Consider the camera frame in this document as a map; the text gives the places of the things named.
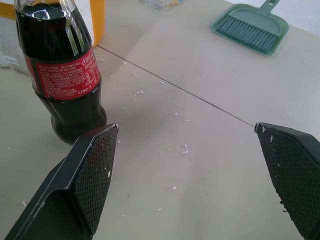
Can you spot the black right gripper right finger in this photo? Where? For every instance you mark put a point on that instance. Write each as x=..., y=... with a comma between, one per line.
x=295, y=175

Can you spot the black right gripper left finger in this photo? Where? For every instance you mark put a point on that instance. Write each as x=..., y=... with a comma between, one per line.
x=75, y=190

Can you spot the cola bottle with red label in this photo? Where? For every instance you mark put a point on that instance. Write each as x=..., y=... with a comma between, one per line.
x=60, y=72

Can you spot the yellow and white box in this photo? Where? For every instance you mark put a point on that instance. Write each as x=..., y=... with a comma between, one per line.
x=15, y=32

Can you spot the green hand brush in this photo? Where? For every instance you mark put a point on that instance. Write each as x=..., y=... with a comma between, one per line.
x=247, y=33

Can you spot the green dustpan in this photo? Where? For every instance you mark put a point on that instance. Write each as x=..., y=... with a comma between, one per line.
x=250, y=27

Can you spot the clear plastic container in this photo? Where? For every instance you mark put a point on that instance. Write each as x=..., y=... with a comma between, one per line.
x=163, y=3

